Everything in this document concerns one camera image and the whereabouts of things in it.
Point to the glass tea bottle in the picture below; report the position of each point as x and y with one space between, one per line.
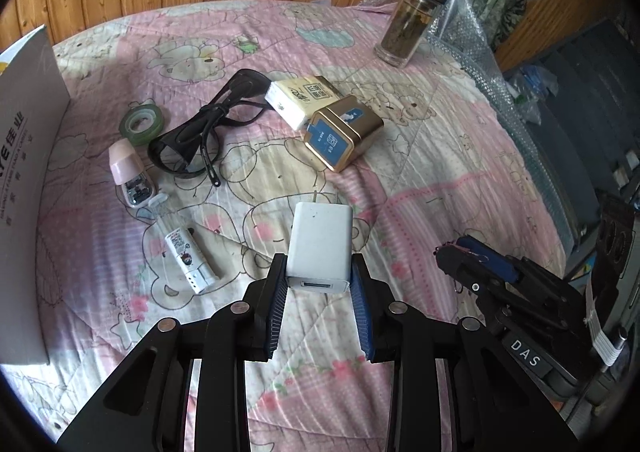
407 27

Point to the gold tin with blue label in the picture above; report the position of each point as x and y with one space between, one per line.
345 132

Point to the pink stapler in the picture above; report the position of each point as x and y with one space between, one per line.
127 167

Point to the clear plastic bag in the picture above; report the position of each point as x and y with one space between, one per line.
532 87

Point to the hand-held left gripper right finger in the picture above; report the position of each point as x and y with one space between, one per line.
361 312

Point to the white cardboard box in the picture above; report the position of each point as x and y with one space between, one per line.
27 172

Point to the green tape roll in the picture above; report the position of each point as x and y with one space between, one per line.
129 134

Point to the white printed small tube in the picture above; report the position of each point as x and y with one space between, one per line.
192 257

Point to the white charger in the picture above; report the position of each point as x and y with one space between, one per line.
320 244

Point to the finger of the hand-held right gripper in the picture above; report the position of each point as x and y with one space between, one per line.
457 264
492 257

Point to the pink printed blanket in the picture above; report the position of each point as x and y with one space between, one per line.
425 192

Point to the cream paper packet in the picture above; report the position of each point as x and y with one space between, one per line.
295 97

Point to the clear plastic cap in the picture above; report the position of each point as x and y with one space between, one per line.
155 206

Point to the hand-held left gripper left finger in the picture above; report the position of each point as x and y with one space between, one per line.
277 302

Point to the black safety glasses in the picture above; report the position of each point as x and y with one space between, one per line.
187 137

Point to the bubble wrap sheet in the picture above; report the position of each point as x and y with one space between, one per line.
480 62

